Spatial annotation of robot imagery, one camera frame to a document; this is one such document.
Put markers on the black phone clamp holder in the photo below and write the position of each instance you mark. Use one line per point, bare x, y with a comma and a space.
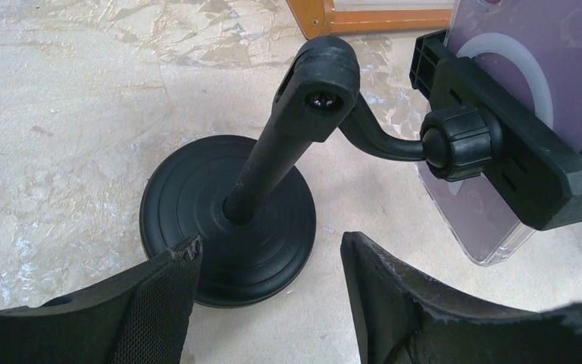
476, 127

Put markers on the phone with purple clear case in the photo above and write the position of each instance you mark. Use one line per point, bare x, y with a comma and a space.
533, 49

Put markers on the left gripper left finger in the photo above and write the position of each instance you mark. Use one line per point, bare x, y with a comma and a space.
140, 315

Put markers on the orange wooden shelf rack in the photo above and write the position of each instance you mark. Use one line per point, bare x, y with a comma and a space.
330, 17

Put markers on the black round-base phone stand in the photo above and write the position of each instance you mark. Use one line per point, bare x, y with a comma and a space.
245, 199

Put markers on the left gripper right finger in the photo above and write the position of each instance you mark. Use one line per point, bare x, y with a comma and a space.
402, 315

